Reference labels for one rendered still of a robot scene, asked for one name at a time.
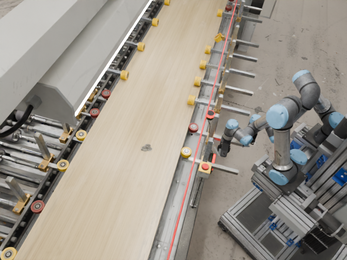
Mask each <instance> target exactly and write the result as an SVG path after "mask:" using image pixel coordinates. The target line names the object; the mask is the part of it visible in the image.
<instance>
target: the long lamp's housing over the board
mask: <svg viewBox="0 0 347 260"><path fill-rule="evenodd" d="M149 2H150V0H108V1H107V2H106V3H105V4H104V5H103V6H102V8H101V9H100V10H99V11H98V12H97V13H96V15H95V16H94V17H93V18H92V19H91V20H90V21H89V23H88V24H87V25H86V26H85V27H84V28H83V30H82V31H81V32H80V33H79V34H78V35H77V37H76V38H75V39H74V40H73V41H72V42H71V44H70V45H69V46H68V47H67V48H66V49H65V51H64V52H63V53H62V54H61V55H60V56H59V57H58V59H57V60H56V61H55V62H54V63H53V64H52V66H51V67H50V68H49V69H48V70H47V71H46V73H45V74H44V75H43V76H42V77H41V78H40V80H39V81H38V82H37V83H36V84H35V85H34V87H33V88H32V89H31V90H30V92H29V93H28V94H27V95H26V96H25V97H24V99H23V100H22V101H21V102H20V103H19V104H18V106H17V107H16V108H15V109H16V110H19V111H23V112H25V111H26V109H27V106H26V103H25V102H26V101H27V100H28V99H29V97H30V96H31V95H37V96H38V97H40V98H41V100H42V103H41V104H40V106H39V107H38V108H37V109H35V110H32V112H31V114H34V115H38V116H41V117H45V118H49V119H52V120H56V121H60V122H64V123H68V124H72V125H76V124H77V120H76V116H75V113H76V111H77V110H78V108H79V107H80V105H81V104H82V102H83V101H84V99H85V97H86V96H87V94H88V93H89V91H90V90H91V89H92V87H93V86H94V84H95V83H96V81H97V80H98V78H99V77H100V75H101V74H102V72H103V71H104V69H105V68H106V66H107V65H108V63H109V62H110V60H111V59H112V57H113V56H114V54H115V53H116V51H117V49H118V48H119V46H120V45H121V43H122V42H123V40H124V39H125V37H126V36H127V34H128V33H129V31H130V30H131V28H132V27H133V25H134V24H135V22H136V21H137V19H138V18H139V16H140V15H141V13H142V12H143V10H144V9H145V7H146V6H147V4H148V3H149Z"/></svg>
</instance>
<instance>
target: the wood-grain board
mask: <svg viewBox="0 0 347 260"><path fill-rule="evenodd" d="M227 1H228V0H170V5H169V6H168V5H165V4H164V5H163V7H162V9H161V10H160V12H159V14H158V15H157V17H156V19H159V24H158V26H152V25H151V27H150V29H149V30H148V32H147V34H146V36H145V37H144V39H143V41H142V43H145V49H144V51H139V50H137V51H136V53H135V54H134V56H133V58H132V60H131V61H130V63H129V65H128V66H127V68H126V70H125V71H129V78H128V80H124V79H120V80H119V82H118V83H117V85H116V86H115V88H114V90H113V92H112V93H111V95H110V97H109V98H108V100H107V102H106V103H105V105H104V107H103V109H102V110H101V112H100V114H99V115H98V117H97V119H96V120H95V122H94V124H93V126H92V127H91V129H90V131H89V132H88V134H87V136H86V138H85V139H84V141H83V143H82V144H81V146H80V148H79V149H78V151H77V153H76V155H75V156H74V158H73V160H72V161H71V163H70V164H69V166H68V168H67V170H66V171H65V173H64V175H63V176H62V178H61V180H60V181H59V183H58V185H57V187H56V188H55V190H54V192H53V193H52V195H51V197H50V198H49V200H48V202H47V204H46V205H45V207H44V209H43V211H42V212H41V214H40V216H39V217H38V219H37V221H36V222H35V224H34V226H33V227H32V229H31V231H30V233H29V234H28V236H27V237H26V239H25V241H24V242H23V244H22V246H21V248H20V249H19V251H18V253H17V254H16V256H15V258H14V260H148V257H149V254H150V251H151V247H152V244H153V241H154V238H155V235H156V231H157V228H158V225H159V222H160V218H161V215H162V212H163V209H164V205H165V202H166V199H167V196H168V192H169V189H170V186H171V182H172V179H173V176H174V173H175V170H176V167H177V163H178V160H179V157H180V154H181V150H182V147H183V144H184V141H185V137H186V134H187V130H188V126H189V124H190V121H191V118H192V115H193V112H194V108H195V105H196V103H194V105H190V104H188V103H187V101H188V97H189V95H194V96H196V98H198V95H199V92H200V88H201V85H202V84H200V86H196V85H194V79H195V77H196V76H198V77H201V79H204V75H205V73H206V70H207V67H206V68H205V69H201V68H199V66H200V62H201V60H205V61H207V63H209V60H210V57H211V53H212V52H210V54H206V53H204V51H205V48H206V45H209V46H211V48H213V46H214V43H215V40H214V37H215V36H216V35H217V33H218V30H219V27H220V24H221V21H222V18H223V15H222V17H218V16H217V12H218V9H222V10H223V11H225V8H226V5H227ZM145 144H150V145H151V147H152V148H153V149H152V151H146V152H144V151H141V148H142V147H143V146H145Z"/></svg>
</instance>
